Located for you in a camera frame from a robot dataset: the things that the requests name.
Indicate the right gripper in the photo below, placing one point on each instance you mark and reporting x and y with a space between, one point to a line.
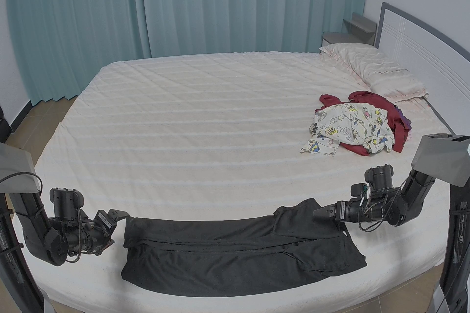
352 212

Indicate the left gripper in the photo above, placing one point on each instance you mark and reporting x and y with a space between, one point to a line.
104 221

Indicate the black T-shirt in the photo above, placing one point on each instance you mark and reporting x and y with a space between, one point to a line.
227 256

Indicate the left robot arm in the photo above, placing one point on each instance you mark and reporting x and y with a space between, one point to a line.
33 227

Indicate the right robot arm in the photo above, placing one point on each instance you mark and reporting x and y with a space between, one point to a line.
440 157

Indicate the bed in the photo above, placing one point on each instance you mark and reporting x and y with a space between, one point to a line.
202 120

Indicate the white printed pyjama top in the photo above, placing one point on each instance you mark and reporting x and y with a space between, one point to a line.
348 126

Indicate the pink garment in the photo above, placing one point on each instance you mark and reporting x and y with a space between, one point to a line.
408 134

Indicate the purple garment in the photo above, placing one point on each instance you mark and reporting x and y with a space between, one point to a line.
404 119

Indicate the dark red garment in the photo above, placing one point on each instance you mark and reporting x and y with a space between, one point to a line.
378 102

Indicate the cream pillow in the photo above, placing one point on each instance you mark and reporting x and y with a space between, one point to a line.
374 69

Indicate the grey bedside table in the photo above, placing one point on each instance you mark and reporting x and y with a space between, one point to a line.
348 36

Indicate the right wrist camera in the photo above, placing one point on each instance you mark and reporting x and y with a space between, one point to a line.
359 191

